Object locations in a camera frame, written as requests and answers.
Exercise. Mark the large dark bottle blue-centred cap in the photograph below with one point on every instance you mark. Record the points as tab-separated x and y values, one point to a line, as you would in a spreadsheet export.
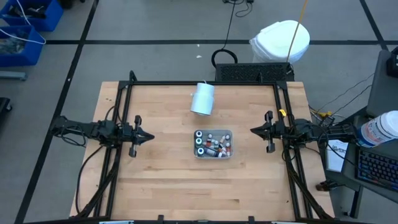
201	151

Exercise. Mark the black desk foot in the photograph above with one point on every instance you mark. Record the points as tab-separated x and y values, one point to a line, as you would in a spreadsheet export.
325	186

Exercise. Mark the black aluminium table frame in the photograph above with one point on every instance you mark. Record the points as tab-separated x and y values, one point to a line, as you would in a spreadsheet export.
186	83

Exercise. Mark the grey desk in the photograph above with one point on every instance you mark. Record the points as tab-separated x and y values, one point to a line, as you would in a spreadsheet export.
384	90

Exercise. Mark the black floor object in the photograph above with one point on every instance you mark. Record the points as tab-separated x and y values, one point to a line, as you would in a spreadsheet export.
3	107

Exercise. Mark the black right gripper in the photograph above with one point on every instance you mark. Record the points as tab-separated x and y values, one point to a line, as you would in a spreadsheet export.
284	130

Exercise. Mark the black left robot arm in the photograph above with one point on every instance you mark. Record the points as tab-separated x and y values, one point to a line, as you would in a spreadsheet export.
87	129

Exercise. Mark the black dropper bottle white cap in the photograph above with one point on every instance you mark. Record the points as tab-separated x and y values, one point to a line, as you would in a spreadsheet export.
221	146

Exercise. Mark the yellow rod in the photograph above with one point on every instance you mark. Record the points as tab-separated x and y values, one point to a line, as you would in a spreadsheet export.
297	29

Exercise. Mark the blue storage bin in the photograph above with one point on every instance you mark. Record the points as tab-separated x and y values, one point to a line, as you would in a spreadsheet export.
49	18
28	59

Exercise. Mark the black backlit keyboard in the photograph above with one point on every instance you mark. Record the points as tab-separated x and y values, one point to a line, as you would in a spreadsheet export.
377	168

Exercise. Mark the large dark bottle grey-centred cap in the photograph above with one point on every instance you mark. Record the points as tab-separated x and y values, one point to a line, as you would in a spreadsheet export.
199	134

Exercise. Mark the black vented computer case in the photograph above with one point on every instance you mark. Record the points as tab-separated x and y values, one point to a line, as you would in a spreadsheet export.
248	72

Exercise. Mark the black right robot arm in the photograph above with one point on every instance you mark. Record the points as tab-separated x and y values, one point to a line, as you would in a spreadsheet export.
335	130

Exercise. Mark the white printed paper sheet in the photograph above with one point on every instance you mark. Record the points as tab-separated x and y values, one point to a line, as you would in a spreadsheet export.
335	158

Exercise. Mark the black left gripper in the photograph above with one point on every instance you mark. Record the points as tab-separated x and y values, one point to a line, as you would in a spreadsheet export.
122	133

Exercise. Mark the black desk device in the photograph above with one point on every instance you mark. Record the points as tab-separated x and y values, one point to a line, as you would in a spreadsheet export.
394	63

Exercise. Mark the silver aluminium bar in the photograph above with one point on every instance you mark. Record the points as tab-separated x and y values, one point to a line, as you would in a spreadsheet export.
116	222
286	222

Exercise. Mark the large dark bottle teal-centred cap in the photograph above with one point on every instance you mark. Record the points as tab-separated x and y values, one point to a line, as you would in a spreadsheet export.
198	142

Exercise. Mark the large dark bottle purple-centred cap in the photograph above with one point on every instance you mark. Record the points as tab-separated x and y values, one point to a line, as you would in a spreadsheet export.
211	152

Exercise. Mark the white lined waste bin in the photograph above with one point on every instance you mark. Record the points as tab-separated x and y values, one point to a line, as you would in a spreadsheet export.
276	40

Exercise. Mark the grey plastic tray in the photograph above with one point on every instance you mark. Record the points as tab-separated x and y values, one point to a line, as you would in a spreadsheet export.
217	133

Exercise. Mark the white wipes canister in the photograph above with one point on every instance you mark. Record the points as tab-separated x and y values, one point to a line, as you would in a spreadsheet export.
376	129

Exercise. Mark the grey floor bar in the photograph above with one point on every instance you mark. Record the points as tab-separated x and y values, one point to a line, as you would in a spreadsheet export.
12	75

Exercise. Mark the black frame bracket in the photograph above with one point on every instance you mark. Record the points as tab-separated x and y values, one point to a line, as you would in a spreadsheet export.
251	219
160	218

